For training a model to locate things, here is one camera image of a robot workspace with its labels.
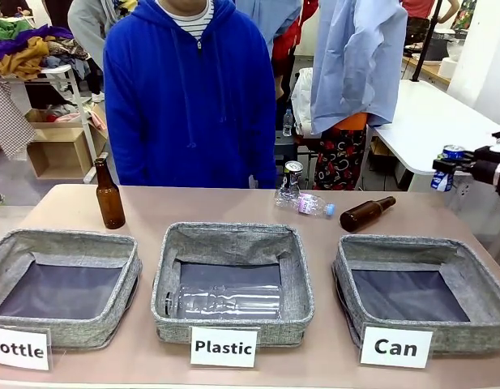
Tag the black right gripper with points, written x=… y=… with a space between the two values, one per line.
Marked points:
x=486 y=168

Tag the blue drink can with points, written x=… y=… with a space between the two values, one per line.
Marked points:
x=444 y=180

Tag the grey fabric basket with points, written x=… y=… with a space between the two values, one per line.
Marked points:
x=233 y=251
x=420 y=283
x=63 y=287

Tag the silver black drink can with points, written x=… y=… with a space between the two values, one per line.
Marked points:
x=293 y=170

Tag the white Can label card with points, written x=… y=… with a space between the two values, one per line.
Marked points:
x=395 y=347

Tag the white paper roll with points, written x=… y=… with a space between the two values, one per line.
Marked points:
x=449 y=67

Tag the brown glass bottle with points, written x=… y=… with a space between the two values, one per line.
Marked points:
x=365 y=212
x=109 y=198

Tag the person in red floral skirt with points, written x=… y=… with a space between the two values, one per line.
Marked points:
x=340 y=154

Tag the black stand pole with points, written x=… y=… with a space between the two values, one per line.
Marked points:
x=426 y=40

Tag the light blue hanging shirt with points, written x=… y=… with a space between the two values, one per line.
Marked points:
x=355 y=61

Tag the crushed clear plastic bottle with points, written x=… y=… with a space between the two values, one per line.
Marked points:
x=302 y=201

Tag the white plastic bag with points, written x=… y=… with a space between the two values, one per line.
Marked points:
x=302 y=101

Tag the small clear water bottle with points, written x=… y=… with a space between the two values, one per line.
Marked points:
x=287 y=123

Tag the large clear plastic bottle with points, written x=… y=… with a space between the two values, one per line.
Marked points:
x=225 y=302

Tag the person in blue hoodie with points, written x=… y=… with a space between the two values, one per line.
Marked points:
x=185 y=101

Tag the white Plastic label card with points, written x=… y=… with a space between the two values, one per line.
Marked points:
x=223 y=347

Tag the white clothes rack table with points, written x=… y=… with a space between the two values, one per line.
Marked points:
x=77 y=105

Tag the person in grey jacket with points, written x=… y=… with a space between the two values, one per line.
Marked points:
x=85 y=28

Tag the cardboard box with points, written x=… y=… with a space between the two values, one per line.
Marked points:
x=59 y=150

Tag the pile of colourful clothes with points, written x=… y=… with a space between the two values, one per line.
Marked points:
x=31 y=48

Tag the checked cloth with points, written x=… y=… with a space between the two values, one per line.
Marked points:
x=8 y=125

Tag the white Bottle label card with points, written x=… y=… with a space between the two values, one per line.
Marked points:
x=18 y=349

